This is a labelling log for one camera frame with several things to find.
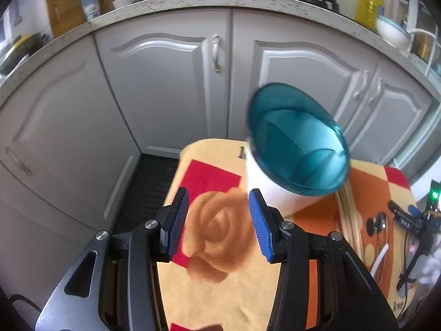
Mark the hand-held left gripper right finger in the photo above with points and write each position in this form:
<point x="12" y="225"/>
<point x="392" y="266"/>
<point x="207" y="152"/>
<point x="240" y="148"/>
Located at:
<point x="260" y="224"/>

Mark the orange red printed blanket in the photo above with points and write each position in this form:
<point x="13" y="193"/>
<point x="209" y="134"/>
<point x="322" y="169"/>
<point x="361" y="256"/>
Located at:
<point x="220" y="300"/>

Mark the white plastic spoon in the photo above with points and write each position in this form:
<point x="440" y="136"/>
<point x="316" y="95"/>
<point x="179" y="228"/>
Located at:
<point x="379" y="258"/>

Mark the teal and white utensil holder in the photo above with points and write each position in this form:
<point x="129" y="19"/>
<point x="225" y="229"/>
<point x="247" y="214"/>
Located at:
<point x="296" y="144"/>

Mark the bundle of wooden chopsticks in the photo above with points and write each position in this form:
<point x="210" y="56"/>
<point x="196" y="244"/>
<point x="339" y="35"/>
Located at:
<point x="348" y="220"/>

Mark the small white bowl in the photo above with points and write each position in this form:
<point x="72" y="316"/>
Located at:
<point x="124" y="1"/>

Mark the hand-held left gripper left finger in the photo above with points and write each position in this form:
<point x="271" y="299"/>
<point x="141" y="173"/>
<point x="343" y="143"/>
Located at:
<point x="175" y="224"/>

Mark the large white bowl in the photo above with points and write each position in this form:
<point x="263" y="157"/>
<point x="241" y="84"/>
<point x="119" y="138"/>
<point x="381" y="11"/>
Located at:
<point x="392" y="32"/>

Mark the wooden cutting board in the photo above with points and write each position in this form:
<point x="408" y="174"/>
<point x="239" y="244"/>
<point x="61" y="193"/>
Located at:
<point x="63" y="12"/>

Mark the speckled stone countertop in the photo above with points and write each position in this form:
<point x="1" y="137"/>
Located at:
<point x="241" y="1"/>

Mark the dark frying pan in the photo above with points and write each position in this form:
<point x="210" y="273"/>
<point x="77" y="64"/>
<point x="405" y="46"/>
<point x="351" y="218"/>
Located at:
<point x="19" y="53"/>

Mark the blue and white packet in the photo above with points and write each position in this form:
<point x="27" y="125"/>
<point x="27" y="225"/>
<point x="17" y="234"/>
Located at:
<point x="91" y="3"/>

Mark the white framed glass door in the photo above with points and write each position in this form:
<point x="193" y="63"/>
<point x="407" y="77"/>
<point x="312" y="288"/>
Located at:
<point x="425" y="41"/>

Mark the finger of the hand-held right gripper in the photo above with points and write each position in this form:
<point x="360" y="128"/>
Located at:
<point x="405" y="218"/>
<point x="417" y="211"/>

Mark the yellow cooking oil bottle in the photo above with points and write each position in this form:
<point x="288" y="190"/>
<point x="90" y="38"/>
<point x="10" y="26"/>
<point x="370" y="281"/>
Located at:
<point x="369" y="7"/>

